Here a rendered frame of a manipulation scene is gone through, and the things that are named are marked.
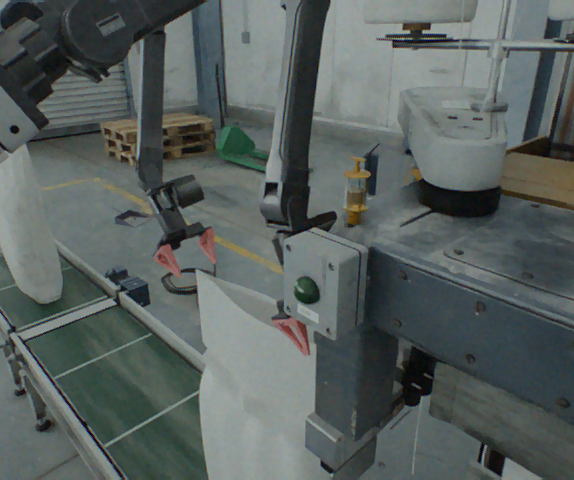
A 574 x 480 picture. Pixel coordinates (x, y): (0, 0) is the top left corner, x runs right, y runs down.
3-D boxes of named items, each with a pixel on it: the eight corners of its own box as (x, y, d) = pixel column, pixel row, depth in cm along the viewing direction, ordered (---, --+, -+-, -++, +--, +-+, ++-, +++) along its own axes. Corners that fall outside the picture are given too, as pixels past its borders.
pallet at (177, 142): (104, 144, 622) (102, 133, 617) (183, 131, 698) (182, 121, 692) (134, 156, 566) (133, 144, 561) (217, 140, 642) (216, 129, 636)
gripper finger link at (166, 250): (203, 263, 107) (184, 228, 108) (176, 275, 102) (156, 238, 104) (193, 275, 112) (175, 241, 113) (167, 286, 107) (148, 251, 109)
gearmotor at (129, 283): (97, 292, 247) (92, 267, 241) (124, 282, 256) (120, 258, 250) (124, 315, 227) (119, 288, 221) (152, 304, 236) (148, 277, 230)
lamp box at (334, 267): (283, 312, 52) (282, 238, 49) (311, 297, 55) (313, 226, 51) (335, 342, 47) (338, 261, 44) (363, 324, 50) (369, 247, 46)
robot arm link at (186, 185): (136, 176, 115) (140, 168, 107) (178, 159, 119) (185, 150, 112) (157, 220, 116) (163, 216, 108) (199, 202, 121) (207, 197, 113)
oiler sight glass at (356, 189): (338, 206, 51) (340, 175, 50) (353, 200, 53) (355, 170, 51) (356, 212, 50) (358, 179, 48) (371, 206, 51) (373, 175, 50)
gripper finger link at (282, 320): (340, 343, 80) (321, 290, 79) (310, 361, 75) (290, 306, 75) (314, 343, 85) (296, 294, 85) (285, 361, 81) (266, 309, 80)
